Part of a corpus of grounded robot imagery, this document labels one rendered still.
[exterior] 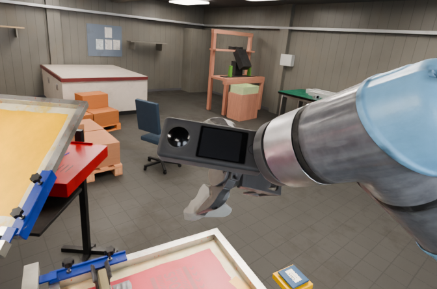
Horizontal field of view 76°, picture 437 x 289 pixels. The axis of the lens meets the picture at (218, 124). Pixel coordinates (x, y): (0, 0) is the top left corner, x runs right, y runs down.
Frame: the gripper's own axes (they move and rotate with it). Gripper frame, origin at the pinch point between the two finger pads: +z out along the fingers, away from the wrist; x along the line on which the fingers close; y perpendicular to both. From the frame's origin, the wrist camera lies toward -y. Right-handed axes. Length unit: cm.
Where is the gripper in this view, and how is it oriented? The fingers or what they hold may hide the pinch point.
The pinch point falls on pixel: (188, 168)
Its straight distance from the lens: 45.7
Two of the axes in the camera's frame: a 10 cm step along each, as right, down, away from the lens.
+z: -5.1, 2.5, 8.2
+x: 1.3, -9.3, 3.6
